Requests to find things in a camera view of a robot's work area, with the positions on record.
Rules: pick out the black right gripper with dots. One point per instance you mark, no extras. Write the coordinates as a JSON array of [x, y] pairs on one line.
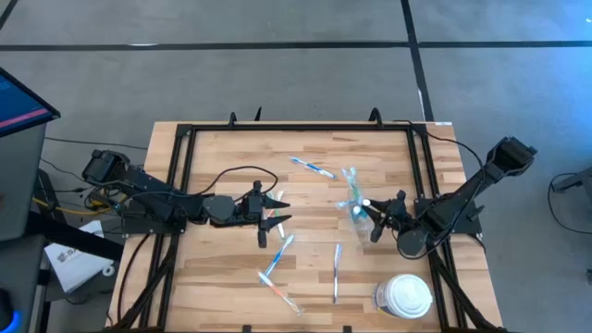
[[397, 215]]

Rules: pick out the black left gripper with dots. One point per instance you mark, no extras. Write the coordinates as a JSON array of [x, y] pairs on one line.
[[252, 213]]

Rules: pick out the blue toothbrush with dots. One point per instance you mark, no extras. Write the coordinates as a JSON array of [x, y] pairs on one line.
[[277, 256], [312, 166], [341, 204]]

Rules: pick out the teal white toothbrush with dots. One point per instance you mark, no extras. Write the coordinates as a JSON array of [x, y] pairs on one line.
[[346, 175]]

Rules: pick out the white purple toothbrush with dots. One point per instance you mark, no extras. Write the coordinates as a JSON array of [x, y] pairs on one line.
[[336, 273]]

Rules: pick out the orange toothbrush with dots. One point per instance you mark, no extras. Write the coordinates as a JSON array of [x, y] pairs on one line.
[[279, 291]]

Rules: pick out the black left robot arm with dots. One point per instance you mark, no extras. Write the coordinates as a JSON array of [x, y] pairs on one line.
[[152, 192]]

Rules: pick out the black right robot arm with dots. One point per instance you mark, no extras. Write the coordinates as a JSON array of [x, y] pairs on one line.
[[462, 199]]

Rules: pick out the clear plastic cup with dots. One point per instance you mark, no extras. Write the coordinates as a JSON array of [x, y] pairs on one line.
[[365, 233]]

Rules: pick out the tub with white lid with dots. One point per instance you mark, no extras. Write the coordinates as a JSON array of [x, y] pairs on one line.
[[404, 296]]

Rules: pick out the white sticker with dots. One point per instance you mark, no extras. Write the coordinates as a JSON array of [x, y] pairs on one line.
[[444, 123]]

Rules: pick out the white tape roll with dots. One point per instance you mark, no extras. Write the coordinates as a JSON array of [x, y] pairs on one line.
[[104, 270]]

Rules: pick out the grey stand leg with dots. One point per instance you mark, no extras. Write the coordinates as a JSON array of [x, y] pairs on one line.
[[578, 180]]

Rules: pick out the white box on left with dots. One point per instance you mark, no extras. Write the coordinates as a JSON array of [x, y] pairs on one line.
[[78, 273]]

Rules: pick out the black desk bar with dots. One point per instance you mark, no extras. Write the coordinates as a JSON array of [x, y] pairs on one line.
[[69, 238]]

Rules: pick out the grey cabinet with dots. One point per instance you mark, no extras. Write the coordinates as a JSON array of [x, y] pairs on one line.
[[18, 185]]

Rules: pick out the dark grey box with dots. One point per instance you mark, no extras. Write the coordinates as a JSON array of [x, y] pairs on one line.
[[23, 277]]

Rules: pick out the monitor with blue screen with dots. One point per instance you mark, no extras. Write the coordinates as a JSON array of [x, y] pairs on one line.
[[18, 104]]

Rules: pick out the black device with light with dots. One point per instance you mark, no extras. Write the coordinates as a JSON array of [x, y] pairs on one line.
[[7, 305]]

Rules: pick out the black metal table frame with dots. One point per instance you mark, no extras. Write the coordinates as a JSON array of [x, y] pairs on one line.
[[347, 127]]

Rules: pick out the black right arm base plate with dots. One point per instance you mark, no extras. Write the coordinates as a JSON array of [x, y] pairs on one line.
[[467, 226]]

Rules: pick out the thin black frame hook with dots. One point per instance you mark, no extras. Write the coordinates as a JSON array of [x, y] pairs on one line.
[[257, 115]]

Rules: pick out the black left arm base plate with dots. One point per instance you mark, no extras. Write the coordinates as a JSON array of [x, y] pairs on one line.
[[139, 226]]

